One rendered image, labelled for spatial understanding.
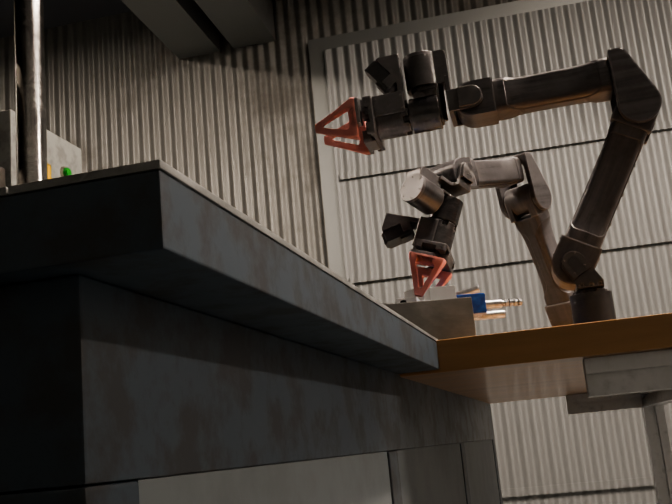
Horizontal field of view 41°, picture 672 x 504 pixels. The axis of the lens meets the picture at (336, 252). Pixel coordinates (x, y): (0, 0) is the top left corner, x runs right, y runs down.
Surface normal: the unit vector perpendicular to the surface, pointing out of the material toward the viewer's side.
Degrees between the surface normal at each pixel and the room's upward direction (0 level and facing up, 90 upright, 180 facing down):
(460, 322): 90
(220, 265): 90
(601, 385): 90
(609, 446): 90
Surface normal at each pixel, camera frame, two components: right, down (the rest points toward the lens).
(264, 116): -0.22, -0.19
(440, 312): 0.04, -0.22
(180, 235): 0.96, -0.15
